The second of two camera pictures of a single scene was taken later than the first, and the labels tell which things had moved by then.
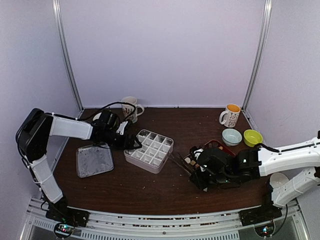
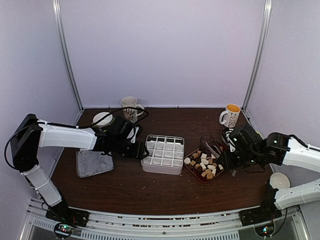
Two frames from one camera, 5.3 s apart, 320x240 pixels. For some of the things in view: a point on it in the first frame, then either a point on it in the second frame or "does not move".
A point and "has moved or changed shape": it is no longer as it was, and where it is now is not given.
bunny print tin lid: x=93 y=159 does not move
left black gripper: x=126 y=146 -> x=138 y=152
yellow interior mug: x=229 y=117 does not move
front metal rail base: x=47 y=220 does not move
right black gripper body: x=203 y=184 -> x=245 y=160
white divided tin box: x=152 y=156 has moved or changed shape
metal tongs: x=188 y=171 -> x=212 y=146
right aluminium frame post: x=266 y=15 does not move
